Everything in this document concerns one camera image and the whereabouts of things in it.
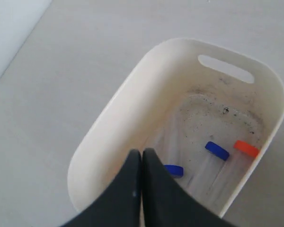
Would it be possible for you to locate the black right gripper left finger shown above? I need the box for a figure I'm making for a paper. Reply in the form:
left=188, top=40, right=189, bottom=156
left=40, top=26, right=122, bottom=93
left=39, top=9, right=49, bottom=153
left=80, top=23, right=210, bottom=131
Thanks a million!
left=63, top=149, right=142, bottom=227

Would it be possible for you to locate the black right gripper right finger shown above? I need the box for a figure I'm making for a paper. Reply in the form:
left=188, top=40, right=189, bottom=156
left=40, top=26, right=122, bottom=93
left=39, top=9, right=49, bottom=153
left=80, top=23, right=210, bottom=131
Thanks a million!
left=142, top=148, right=234, bottom=227

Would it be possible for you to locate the clear bottle blue cap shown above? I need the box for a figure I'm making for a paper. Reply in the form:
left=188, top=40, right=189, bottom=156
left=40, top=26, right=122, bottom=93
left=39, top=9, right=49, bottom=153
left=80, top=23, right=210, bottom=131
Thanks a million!
left=191, top=141, right=230, bottom=190
left=164, top=165, right=197, bottom=190

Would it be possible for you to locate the clear bottle orange cap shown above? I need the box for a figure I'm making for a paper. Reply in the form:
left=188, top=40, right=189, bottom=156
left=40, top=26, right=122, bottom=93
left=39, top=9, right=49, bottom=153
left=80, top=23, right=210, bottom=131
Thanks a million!
left=218, top=140, right=260, bottom=188

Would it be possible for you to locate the cream plastic bin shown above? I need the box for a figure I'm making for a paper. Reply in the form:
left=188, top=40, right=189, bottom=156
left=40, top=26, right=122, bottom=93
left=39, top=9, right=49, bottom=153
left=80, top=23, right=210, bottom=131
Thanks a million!
left=67, top=38, right=284, bottom=217

